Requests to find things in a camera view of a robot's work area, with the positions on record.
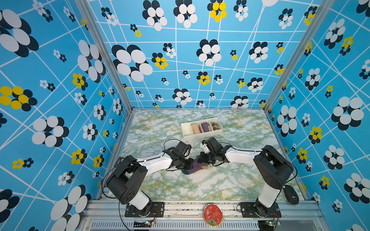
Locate green circuit board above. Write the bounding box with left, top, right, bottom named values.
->
left=134, top=220, right=156, bottom=228
left=258, top=220, right=275, bottom=231

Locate purple striped sock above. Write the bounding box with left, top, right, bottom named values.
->
left=182, top=156, right=208, bottom=175

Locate right green circuit board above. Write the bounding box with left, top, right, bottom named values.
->
left=258, top=220, right=275, bottom=231

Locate aluminium front rail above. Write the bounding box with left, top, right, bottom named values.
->
left=78, top=200, right=330, bottom=231

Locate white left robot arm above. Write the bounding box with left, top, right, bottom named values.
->
left=103, top=140, right=194, bottom=214

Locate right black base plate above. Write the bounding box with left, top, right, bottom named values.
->
left=237, top=202, right=282, bottom=218

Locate black computer mouse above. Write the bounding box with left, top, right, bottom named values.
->
left=283, top=185, right=299, bottom=205

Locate red round badge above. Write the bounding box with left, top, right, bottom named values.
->
left=203, top=203, right=223, bottom=228

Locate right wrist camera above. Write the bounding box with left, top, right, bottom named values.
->
left=201, top=143, right=210, bottom=154

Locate brown patterned rolled sock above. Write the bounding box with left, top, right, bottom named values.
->
left=211, top=122, right=221, bottom=131

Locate purple rolled sock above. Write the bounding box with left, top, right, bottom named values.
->
left=201, top=122, right=211, bottom=132

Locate pink rolled sock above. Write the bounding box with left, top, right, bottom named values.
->
left=191, top=123, right=203, bottom=134

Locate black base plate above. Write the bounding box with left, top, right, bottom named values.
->
left=237, top=202, right=282, bottom=218
left=124, top=202, right=165, bottom=218

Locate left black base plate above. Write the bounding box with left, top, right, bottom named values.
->
left=124, top=202, right=165, bottom=218

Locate white divided organizer tray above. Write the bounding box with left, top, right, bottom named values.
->
left=181, top=117, right=223, bottom=141

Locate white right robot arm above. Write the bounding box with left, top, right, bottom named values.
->
left=199, top=137, right=295, bottom=217

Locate left green circuit board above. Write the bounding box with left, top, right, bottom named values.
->
left=134, top=220, right=156, bottom=228

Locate small picture card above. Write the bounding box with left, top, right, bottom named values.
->
left=114, top=157, right=124, bottom=167

